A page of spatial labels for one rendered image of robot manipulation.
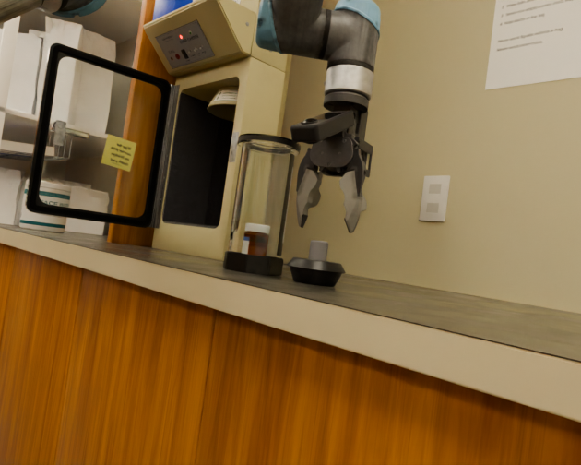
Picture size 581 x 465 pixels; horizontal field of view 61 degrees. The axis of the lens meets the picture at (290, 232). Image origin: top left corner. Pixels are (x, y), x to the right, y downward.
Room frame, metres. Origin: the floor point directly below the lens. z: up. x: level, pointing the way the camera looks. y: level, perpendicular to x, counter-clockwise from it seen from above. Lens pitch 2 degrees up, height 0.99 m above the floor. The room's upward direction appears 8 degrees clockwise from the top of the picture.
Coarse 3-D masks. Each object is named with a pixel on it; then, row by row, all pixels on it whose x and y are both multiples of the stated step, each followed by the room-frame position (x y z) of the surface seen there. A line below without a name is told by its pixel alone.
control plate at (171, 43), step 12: (192, 24) 1.14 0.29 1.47; (168, 36) 1.22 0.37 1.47; (192, 36) 1.17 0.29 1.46; (204, 36) 1.14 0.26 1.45; (168, 48) 1.25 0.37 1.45; (180, 48) 1.22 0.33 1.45; (192, 48) 1.19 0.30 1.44; (204, 48) 1.17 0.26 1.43; (168, 60) 1.29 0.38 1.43; (180, 60) 1.25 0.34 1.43; (192, 60) 1.22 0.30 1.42
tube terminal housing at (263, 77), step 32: (256, 0) 1.12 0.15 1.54; (224, 64) 1.19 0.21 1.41; (256, 64) 1.13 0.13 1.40; (288, 64) 1.26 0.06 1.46; (192, 96) 1.35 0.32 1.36; (256, 96) 1.14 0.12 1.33; (256, 128) 1.15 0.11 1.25; (224, 192) 1.14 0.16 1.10; (160, 224) 1.32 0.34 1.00; (224, 224) 1.12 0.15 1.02
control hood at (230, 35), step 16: (208, 0) 1.06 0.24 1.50; (224, 0) 1.05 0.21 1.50; (176, 16) 1.16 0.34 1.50; (192, 16) 1.12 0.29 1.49; (208, 16) 1.09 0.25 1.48; (224, 16) 1.06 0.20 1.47; (240, 16) 1.09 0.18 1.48; (160, 32) 1.23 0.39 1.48; (208, 32) 1.12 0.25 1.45; (224, 32) 1.09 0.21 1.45; (240, 32) 1.09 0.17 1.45; (160, 48) 1.27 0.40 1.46; (224, 48) 1.13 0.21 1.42; (240, 48) 1.10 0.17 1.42; (192, 64) 1.24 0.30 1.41; (208, 64) 1.21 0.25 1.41
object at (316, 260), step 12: (312, 240) 0.76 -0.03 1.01; (312, 252) 0.75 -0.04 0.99; (324, 252) 0.75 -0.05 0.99; (288, 264) 0.75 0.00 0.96; (300, 264) 0.73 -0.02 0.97; (312, 264) 0.72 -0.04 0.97; (324, 264) 0.72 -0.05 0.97; (336, 264) 0.74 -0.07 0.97; (300, 276) 0.74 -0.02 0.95; (312, 276) 0.73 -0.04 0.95; (324, 276) 0.73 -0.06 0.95; (336, 276) 0.74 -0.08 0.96
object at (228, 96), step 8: (224, 88) 1.23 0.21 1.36; (232, 88) 1.22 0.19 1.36; (216, 96) 1.24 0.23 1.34; (224, 96) 1.22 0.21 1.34; (232, 96) 1.21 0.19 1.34; (216, 104) 1.22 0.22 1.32; (224, 104) 1.21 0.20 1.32; (232, 104) 1.20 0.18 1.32; (216, 112) 1.32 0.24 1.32; (224, 112) 1.34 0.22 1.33; (232, 112) 1.35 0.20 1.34; (232, 120) 1.36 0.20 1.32
